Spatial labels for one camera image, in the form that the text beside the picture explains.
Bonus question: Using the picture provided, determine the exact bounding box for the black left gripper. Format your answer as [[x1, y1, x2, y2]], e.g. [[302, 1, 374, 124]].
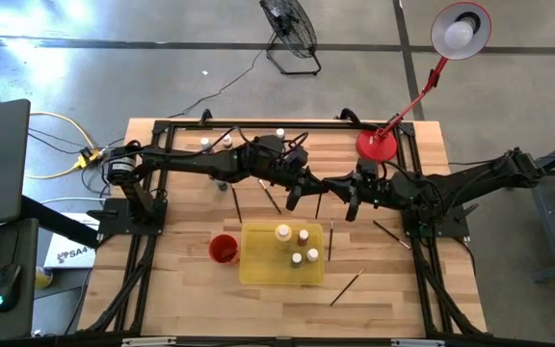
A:
[[248, 134, 330, 212]]

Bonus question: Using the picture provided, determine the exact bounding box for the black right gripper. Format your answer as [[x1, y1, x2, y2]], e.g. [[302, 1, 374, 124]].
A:
[[324, 161, 421, 222]]

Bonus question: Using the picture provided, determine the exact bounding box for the large yellow paint bottle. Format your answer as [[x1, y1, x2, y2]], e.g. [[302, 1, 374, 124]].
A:
[[274, 224, 294, 248]]

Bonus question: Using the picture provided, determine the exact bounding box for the single brown stick centre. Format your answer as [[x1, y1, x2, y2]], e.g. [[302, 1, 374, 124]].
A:
[[258, 180, 283, 216]]

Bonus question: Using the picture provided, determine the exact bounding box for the red desk lamp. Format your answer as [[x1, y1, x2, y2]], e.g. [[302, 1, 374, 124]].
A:
[[356, 1, 493, 164]]

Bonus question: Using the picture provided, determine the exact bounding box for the yellow translucent plastic bin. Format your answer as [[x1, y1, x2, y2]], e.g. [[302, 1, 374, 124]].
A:
[[238, 222, 327, 286]]

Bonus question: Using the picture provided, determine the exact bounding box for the orange plastic cup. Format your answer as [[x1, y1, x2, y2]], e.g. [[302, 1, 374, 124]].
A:
[[208, 233, 240, 265]]

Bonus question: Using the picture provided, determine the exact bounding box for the black floor fan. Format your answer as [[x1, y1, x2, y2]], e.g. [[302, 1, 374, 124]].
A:
[[259, 0, 323, 77]]

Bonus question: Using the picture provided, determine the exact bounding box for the yellow power plug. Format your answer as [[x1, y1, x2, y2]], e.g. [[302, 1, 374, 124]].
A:
[[75, 147, 103, 168]]

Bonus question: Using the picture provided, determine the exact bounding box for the white printed box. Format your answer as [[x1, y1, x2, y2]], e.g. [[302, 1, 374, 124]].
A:
[[43, 211, 100, 270]]

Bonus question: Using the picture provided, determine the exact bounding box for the yellow round object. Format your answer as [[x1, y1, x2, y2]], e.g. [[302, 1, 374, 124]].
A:
[[35, 267, 55, 290]]

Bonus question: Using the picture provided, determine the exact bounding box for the dark grey side desk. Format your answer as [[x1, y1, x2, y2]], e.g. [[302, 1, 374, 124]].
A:
[[0, 217, 40, 341]]

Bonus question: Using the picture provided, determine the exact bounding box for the black computer mouse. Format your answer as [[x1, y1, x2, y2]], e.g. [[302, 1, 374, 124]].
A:
[[0, 263, 23, 313]]

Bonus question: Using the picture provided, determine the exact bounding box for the black fan cable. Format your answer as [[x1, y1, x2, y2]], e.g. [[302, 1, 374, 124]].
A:
[[167, 47, 272, 120]]

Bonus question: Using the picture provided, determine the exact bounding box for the white metal bracket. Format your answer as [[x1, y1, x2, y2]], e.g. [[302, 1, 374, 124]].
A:
[[121, 336, 177, 347], [391, 338, 446, 347]]

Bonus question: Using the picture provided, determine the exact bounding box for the black table edge rail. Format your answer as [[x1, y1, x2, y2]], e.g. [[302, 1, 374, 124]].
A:
[[0, 332, 555, 347]]

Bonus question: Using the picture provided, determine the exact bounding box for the white cable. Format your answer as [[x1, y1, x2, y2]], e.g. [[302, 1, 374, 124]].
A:
[[40, 195, 98, 206]]

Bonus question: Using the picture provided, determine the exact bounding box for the yellow power cable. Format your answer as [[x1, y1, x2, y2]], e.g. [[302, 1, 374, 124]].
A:
[[0, 76, 103, 180]]

